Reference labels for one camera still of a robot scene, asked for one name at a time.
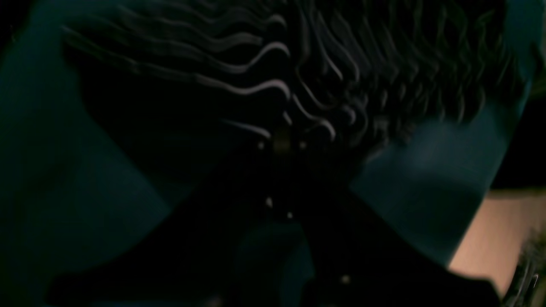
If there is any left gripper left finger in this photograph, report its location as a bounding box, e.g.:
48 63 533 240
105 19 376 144
46 128 295 307

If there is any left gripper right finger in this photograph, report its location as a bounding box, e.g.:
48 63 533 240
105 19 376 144
292 145 502 307

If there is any navy white striped t-shirt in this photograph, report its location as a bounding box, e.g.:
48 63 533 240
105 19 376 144
62 0 526 175

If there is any teal table cloth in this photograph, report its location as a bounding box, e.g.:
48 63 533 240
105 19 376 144
1 0 543 307

